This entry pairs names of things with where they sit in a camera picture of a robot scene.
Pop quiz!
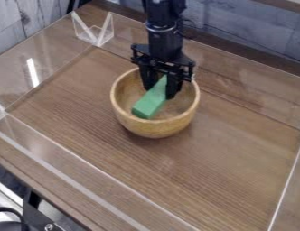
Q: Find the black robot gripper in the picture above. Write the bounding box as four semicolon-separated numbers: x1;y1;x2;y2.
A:
130;21;197;100

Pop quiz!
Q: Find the green rectangular stick block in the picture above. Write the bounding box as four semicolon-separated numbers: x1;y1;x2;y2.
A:
131;76;167;119

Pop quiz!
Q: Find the round wooden bowl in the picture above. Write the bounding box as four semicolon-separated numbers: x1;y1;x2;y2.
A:
110;69;201;139

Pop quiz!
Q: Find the clear acrylic corner bracket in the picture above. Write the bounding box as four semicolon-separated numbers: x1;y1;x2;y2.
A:
71;12;114;47

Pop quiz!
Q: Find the clear acrylic enclosure wall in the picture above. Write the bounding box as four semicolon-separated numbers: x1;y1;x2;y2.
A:
0;8;300;231

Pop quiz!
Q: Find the black metal table frame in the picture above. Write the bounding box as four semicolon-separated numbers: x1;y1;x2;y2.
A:
23;189;68;231

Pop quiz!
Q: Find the black cable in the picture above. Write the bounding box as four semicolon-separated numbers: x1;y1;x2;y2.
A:
0;207;29;231

